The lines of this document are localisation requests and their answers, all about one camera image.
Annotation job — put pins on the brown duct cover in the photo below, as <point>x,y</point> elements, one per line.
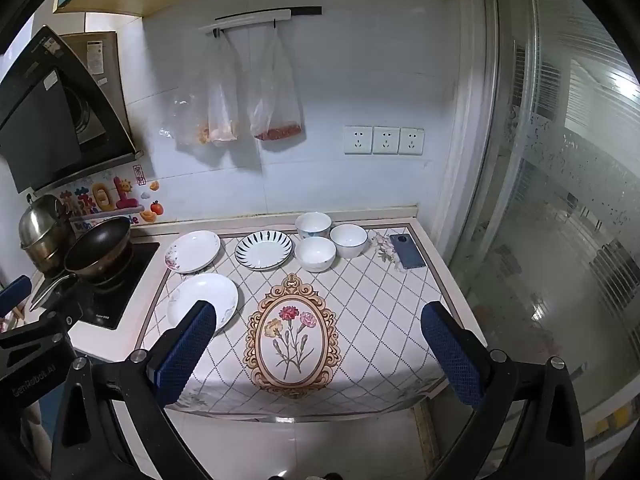
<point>107,75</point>

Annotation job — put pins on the white plate with pink flowers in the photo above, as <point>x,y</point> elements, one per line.
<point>192,251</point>

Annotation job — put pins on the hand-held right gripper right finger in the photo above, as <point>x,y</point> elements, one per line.
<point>452,360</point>

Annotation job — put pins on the white plate with grey print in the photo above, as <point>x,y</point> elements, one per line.
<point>200,295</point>

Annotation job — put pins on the black induction cooktop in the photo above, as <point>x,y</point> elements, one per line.
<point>130,280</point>

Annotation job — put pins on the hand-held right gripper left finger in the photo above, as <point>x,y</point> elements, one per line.
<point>185,355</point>

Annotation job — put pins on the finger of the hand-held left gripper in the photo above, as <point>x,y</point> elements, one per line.
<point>45,327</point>
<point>15,292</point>

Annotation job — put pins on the wall hook rail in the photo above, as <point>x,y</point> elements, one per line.
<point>250,17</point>

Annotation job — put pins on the floral diamond pattern table mat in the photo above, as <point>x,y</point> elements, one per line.
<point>375,310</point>

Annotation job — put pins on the clear bag with orange contents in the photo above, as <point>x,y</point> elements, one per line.
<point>222,110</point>

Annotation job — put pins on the colourful wall stickers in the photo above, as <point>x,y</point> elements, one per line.
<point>105,200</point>

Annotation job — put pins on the white bowl with blue rim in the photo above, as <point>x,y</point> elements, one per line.
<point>348,239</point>

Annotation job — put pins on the crumpled clear plastic bag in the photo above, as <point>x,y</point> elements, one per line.
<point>185,120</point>

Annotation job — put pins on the blue striped white plate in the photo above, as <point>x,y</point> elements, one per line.
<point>263,250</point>

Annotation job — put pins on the blue smartphone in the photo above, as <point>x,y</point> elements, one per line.
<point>407,251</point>

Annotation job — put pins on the white bowl with red flowers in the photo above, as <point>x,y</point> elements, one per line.
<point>315,255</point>

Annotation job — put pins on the white wall outlet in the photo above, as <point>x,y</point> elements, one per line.
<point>385,140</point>
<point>411,141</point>
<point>358,140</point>

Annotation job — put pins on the dark frying pan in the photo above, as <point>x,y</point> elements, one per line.
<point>97,247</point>

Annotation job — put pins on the white bowl with coloured dots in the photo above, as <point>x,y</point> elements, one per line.
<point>313,224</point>

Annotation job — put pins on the black range hood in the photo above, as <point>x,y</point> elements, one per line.
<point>45,125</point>

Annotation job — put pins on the clear bag with red contents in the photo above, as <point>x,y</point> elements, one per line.
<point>275,105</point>

